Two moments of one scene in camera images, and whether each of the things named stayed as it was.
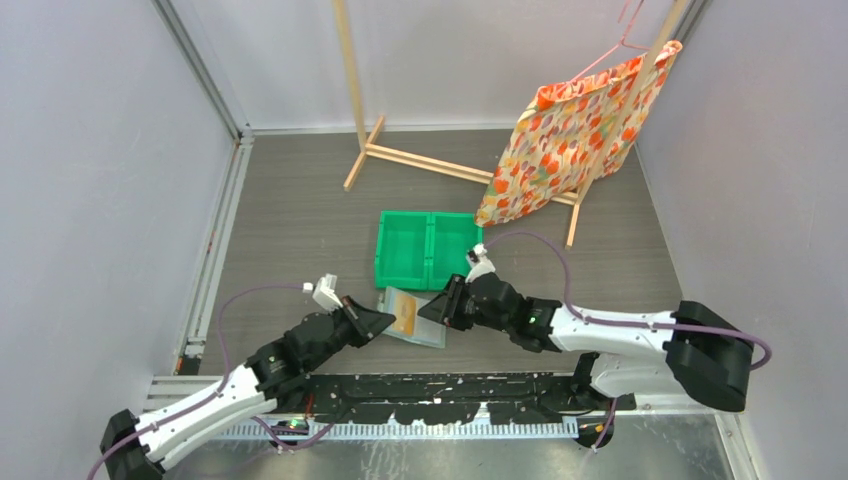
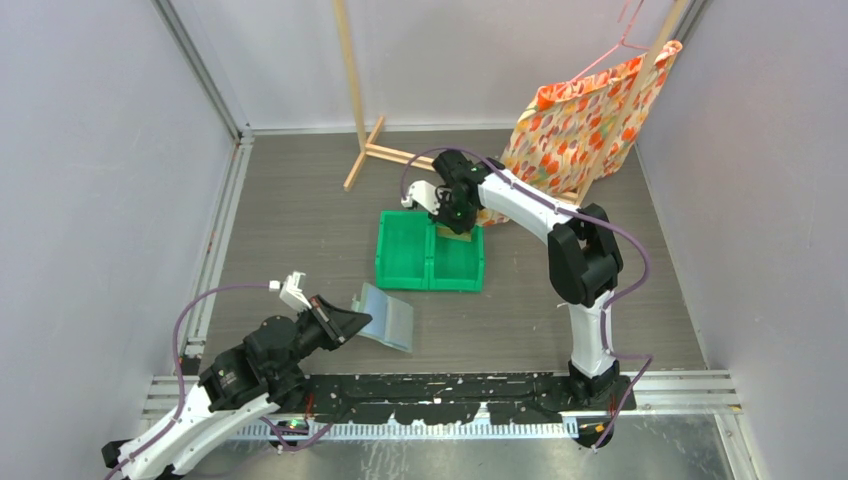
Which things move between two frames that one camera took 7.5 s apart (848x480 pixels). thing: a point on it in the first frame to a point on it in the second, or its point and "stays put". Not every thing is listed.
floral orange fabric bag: x=561 y=133 stays put
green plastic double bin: x=423 y=250 stays put
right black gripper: x=443 y=308 to x=458 y=227
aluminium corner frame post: x=203 y=72 stays put
